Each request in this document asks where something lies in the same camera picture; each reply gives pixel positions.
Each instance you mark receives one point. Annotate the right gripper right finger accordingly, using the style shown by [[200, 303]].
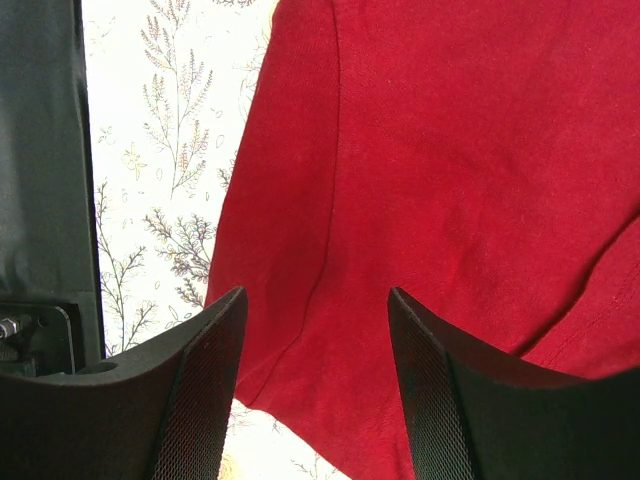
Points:
[[474, 412]]

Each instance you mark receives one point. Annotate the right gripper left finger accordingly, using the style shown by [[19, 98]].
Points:
[[156, 411]]

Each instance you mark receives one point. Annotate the red t shirt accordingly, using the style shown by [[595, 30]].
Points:
[[481, 155]]

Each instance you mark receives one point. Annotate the floral table mat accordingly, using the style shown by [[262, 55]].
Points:
[[170, 86]]

